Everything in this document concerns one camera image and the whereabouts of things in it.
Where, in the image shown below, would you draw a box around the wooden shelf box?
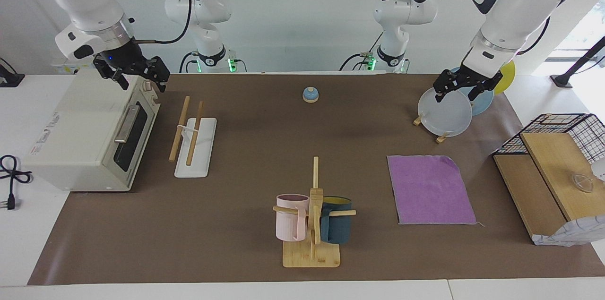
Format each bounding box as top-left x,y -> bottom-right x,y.
493,132 -> 605,244

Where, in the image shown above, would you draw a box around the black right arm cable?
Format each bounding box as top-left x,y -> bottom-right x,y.
135,0 -> 193,45

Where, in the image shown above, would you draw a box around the brown table mat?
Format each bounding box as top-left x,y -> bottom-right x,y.
27,73 -> 605,285

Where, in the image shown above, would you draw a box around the grey plate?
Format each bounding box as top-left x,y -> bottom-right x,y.
418,86 -> 473,137

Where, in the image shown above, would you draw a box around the dark teal mug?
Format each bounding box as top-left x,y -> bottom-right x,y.
320,196 -> 353,244

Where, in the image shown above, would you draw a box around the wooden mug tree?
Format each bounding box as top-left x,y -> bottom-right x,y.
273,156 -> 356,268

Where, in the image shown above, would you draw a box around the light blue plate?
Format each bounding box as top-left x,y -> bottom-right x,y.
449,66 -> 495,116

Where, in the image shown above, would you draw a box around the black metal stand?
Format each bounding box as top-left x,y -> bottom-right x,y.
551,35 -> 605,89

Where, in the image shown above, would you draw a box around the black clamp mount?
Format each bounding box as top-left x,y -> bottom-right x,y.
0,58 -> 25,88

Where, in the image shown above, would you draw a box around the black wire basket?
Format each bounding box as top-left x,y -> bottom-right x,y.
493,113 -> 605,163

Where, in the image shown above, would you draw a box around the cream toaster oven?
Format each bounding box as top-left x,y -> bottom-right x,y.
22,69 -> 161,192

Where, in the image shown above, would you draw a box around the black power cord with plug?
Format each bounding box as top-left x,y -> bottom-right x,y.
0,155 -> 33,211

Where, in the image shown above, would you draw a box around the yellow plate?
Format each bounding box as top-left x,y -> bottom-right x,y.
494,59 -> 516,94

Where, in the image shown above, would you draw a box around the white towel rack wooden bars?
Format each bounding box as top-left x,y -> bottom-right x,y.
169,95 -> 217,179

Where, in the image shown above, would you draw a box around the white power strip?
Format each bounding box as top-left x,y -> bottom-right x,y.
51,57 -> 78,75

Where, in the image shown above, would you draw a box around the purple and grey towel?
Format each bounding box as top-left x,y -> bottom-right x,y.
387,154 -> 479,226

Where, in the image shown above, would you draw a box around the wooden plate rack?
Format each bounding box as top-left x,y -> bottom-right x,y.
413,113 -> 449,144

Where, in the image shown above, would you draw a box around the pink mug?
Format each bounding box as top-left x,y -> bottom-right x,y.
276,194 -> 310,242

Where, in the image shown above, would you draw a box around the clear glass lid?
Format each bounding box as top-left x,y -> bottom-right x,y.
570,172 -> 594,193

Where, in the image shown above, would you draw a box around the black base cable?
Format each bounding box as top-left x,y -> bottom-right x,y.
339,52 -> 376,72
179,51 -> 199,74

